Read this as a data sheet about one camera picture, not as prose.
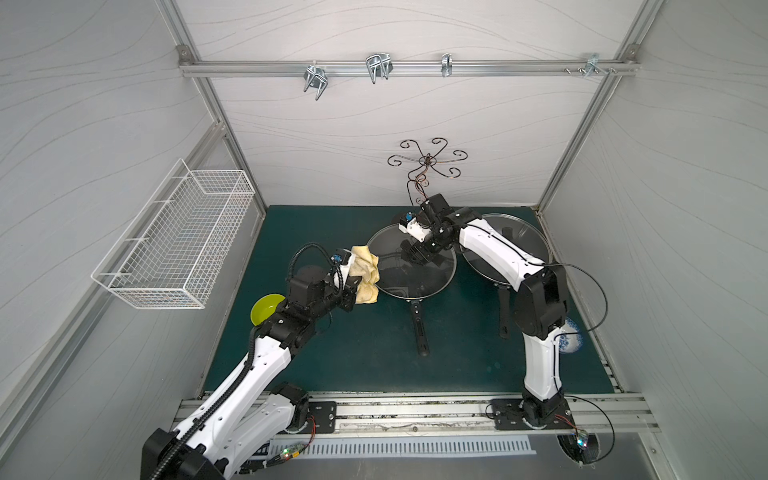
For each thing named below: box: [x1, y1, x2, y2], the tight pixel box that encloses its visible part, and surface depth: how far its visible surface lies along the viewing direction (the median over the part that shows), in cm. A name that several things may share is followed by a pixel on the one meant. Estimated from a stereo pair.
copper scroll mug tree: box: [387, 137, 469, 206], surface depth 95 cm
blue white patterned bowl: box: [557, 316, 583, 353], surface depth 86 cm
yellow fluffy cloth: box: [350, 245, 380, 304], surface depth 75 cm
